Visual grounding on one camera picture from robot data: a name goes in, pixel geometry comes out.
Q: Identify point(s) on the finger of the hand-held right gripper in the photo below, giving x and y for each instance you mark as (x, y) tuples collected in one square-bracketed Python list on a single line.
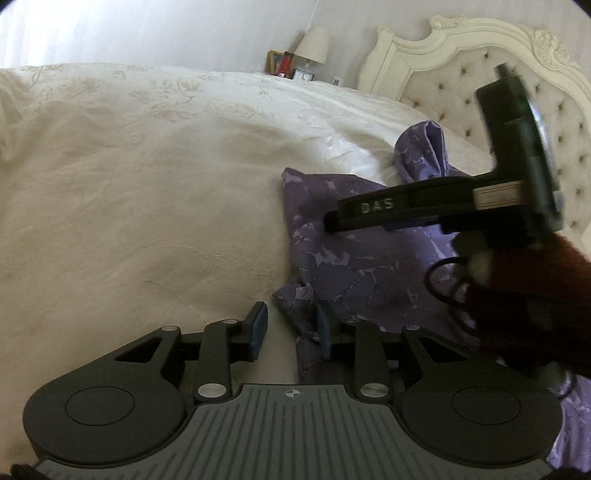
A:
[(378, 206)]

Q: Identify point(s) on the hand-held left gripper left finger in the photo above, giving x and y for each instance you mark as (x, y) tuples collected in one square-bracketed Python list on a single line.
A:
[(258, 330)]

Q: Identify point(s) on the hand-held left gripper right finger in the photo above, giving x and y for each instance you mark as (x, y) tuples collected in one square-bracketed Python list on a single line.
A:
[(324, 334)]

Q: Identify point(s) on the purple patterned garment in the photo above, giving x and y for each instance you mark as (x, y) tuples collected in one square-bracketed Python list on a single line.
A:
[(360, 258)]

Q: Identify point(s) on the cream tufted headboard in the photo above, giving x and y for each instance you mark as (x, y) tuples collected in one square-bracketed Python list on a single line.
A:
[(443, 50)]

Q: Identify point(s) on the small desk clock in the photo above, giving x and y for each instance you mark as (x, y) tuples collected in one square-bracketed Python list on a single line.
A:
[(303, 75)]

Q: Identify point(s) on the red bottle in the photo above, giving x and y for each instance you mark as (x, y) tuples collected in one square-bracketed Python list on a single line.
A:
[(286, 64)]

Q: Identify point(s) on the white embroidered bedspread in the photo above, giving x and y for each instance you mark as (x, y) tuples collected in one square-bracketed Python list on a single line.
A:
[(138, 207)]

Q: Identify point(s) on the white table lamp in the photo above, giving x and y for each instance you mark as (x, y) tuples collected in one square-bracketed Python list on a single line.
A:
[(313, 44)]

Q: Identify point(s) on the framed picture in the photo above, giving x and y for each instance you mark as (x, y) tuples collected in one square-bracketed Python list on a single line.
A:
[(274, 62)]

